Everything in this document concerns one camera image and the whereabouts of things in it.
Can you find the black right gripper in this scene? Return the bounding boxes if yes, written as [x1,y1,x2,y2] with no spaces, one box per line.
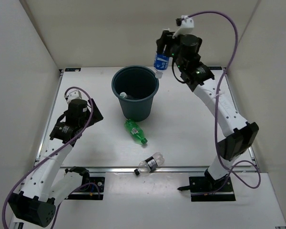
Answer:
[158,31,186,72]

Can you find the blue label clear water bottle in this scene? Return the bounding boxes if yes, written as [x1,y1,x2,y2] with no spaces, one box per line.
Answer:
[153,53,169,79]

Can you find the clear bottle white cap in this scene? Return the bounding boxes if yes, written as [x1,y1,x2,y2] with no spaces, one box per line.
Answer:
[120,92,134,100]

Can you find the green plastic soda bottle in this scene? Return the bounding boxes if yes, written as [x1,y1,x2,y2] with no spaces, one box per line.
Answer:
[124,119,148,145]

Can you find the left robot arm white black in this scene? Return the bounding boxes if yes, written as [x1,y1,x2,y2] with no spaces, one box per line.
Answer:
[8,98,103,228]

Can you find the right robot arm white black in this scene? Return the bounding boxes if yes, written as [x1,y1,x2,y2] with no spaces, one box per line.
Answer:
[156,30,259,191]

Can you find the dark teal plastic bin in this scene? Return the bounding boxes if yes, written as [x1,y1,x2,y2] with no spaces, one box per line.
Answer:
[112,65,159,122]

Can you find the black label sticker left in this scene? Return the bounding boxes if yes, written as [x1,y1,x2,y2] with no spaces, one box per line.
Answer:
[64,68,81,72]

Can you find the black label sticker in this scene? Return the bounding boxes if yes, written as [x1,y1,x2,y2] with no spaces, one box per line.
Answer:
[208,66,223,71]
[64,68,81,72]

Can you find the black label sticker right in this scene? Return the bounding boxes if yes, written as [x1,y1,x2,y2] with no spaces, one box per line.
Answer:
[208,66,223,71]

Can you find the clear bottle black label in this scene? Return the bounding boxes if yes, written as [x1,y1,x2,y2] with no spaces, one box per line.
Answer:
[134,152,165,176]

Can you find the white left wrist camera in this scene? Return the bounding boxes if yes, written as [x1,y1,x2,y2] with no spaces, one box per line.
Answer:
[64,89,82,104]

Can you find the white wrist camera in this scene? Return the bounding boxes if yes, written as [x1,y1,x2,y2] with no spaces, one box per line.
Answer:
[173,15,194,39]
[64,89,82,104]

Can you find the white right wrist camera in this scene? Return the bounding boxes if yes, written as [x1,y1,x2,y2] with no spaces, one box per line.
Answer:
[173,15,194,39]

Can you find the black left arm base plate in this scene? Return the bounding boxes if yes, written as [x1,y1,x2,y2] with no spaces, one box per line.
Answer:
[67,175,105,200]

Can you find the aluminium table edge rail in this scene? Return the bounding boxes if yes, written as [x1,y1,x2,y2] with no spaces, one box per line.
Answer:
[33,166,258,174]

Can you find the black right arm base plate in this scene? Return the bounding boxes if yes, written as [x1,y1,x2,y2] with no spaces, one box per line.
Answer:
[177,177,236,202]

